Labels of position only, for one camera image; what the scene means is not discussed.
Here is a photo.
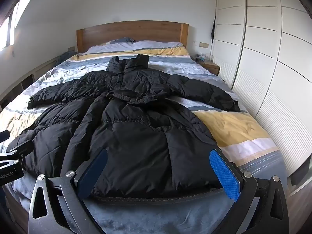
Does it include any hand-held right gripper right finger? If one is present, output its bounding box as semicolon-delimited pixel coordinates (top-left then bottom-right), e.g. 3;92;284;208
210;148;290;234

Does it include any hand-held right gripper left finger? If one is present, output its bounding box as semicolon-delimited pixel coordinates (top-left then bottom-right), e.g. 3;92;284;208
28;148;108;234

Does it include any black puffer jacket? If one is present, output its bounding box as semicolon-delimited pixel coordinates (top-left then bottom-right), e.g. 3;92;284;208
8;55;241;198

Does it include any striped duvet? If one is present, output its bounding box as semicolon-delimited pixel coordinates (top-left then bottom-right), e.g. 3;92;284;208
0;46;288;234

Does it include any low white shelf unit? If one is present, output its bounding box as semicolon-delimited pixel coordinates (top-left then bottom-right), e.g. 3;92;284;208
0;54;64;109

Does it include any grey-blue crumpled cloth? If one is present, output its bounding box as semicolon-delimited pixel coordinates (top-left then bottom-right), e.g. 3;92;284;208
55;51;77;66

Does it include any window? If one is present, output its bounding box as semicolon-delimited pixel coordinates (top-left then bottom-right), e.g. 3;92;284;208
0;0;20;50

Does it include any wooden nightstand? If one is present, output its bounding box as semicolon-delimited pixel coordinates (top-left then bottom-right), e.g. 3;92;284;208
202;60;221;76

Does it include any white sliding wardrobe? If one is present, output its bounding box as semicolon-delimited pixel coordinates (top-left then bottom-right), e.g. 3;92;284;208
211;0;312;176

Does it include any blue pillow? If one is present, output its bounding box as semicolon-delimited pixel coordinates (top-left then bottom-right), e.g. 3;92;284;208
97;37;137;45

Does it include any pale striped pillow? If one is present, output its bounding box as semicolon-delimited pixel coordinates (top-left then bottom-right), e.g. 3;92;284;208
85;40;184;54

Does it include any wooden bed headboard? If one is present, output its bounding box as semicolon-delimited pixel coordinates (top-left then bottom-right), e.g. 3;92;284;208
76;21;189;53

